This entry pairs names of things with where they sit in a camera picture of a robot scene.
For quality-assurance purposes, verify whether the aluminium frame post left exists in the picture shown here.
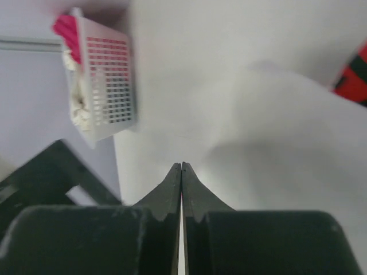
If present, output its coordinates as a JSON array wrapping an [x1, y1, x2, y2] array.
[[1, 40, 62, 53]]

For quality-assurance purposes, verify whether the white plastic laundry basket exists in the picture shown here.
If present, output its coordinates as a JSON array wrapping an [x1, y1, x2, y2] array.
[[65, 7, 136, 148]]

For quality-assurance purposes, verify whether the Coca-Cola print t-shirt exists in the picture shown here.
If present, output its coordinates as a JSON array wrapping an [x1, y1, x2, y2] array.
[[332, 42, 366, 108]]

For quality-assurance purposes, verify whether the cream shirt in basket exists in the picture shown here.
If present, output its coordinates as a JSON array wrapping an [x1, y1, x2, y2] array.
[[63, 49, 91, 132]]

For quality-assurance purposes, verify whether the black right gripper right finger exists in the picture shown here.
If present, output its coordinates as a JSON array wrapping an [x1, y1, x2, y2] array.
[[181, 162, 233, 274]]

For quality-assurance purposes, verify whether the plain white t-shirt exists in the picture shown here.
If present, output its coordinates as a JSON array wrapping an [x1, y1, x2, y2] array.
[[197, 61, 367, 218]]

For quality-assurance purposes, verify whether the pink garment in basket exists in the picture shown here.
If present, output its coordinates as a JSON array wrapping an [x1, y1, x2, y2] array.
[[52, 14, 81, 65]]

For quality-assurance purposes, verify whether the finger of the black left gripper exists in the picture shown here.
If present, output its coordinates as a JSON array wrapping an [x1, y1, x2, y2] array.
[[0, 139, 124, 227]]

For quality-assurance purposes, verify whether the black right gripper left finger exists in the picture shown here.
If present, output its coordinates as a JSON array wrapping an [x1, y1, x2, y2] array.
[[135, 163, 182, 274]]

